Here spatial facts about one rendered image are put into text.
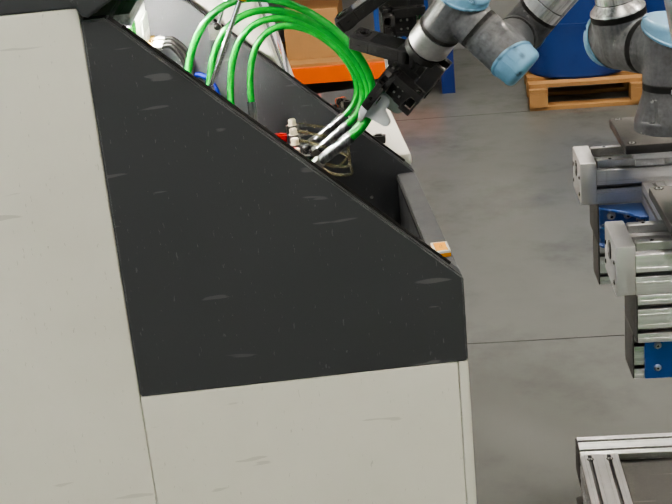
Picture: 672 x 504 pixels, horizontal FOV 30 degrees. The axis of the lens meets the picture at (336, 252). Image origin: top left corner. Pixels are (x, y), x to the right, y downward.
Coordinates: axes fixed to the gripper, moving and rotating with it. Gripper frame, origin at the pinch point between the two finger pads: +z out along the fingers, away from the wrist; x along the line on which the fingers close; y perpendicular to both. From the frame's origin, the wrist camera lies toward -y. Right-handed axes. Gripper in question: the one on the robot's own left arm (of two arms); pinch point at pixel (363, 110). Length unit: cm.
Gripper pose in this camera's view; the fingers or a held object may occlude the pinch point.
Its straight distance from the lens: 229.0
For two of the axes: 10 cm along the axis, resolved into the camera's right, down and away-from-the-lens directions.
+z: -4.4, 5.3, 7.3
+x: 4.9, -5.4, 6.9
